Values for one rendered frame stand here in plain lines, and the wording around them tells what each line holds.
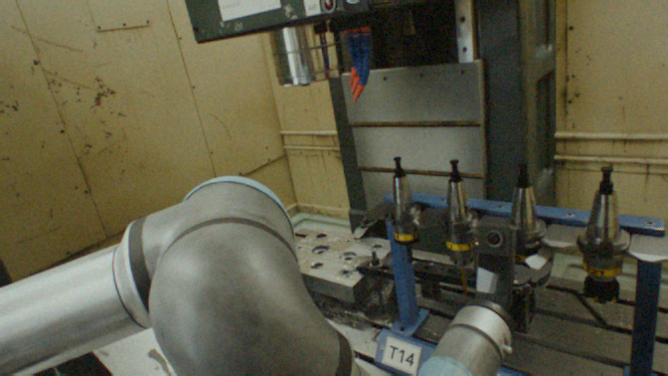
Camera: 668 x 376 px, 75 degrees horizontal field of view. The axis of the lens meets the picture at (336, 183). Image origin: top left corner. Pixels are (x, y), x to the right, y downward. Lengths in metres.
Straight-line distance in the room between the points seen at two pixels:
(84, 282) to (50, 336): 0.05
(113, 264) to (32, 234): 1.37
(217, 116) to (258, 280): 1.84
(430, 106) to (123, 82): 1.17
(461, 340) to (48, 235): 1.52
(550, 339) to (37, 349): 0.89
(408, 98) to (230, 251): 1.15
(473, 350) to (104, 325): 0.39
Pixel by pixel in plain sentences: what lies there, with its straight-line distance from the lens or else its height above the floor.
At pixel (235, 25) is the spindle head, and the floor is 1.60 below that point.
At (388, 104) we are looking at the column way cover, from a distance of 1.45.
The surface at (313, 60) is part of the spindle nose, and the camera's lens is 0.97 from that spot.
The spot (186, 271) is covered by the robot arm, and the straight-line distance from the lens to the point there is 0.32.
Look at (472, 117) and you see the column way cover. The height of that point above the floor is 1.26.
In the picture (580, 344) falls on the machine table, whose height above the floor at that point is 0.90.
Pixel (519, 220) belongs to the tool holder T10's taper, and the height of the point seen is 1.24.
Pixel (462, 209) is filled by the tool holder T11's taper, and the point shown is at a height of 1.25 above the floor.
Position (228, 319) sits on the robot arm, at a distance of 0.30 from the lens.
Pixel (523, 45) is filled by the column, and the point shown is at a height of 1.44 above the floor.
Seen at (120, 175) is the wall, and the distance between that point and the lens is 1.89.
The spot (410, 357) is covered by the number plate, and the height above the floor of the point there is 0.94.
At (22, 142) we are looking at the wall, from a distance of 1.77.
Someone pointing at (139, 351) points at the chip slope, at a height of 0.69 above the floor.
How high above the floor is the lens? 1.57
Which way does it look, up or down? 19 degrees down
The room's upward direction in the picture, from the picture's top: 10 degrees counter-clockwise
